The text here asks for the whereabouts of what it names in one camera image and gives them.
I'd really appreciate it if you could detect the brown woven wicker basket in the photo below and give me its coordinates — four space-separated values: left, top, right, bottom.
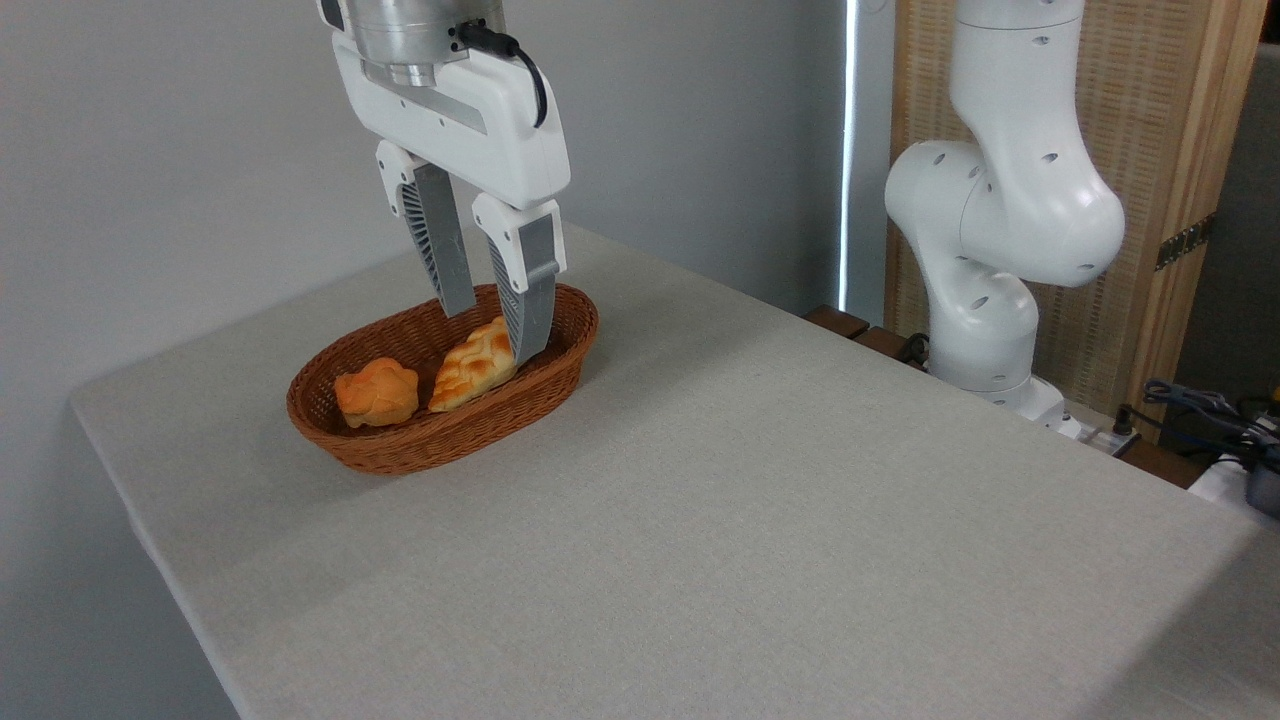
287 283 600 475

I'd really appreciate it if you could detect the metal screen hinge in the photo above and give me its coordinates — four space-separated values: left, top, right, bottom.
1155 213 1217 271

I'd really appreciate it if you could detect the long braided bread loaf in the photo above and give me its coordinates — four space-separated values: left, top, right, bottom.
429 316 518 413

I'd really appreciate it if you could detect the bundle of dark cables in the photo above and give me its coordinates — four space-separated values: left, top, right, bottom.
1115 380 1280 453

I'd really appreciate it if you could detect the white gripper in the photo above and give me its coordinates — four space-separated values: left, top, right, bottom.
331 30 572 367

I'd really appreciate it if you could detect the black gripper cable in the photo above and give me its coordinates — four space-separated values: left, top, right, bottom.
455 22 549 129

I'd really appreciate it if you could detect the round orange bread bun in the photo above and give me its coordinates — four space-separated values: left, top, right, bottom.
334 358 420 429

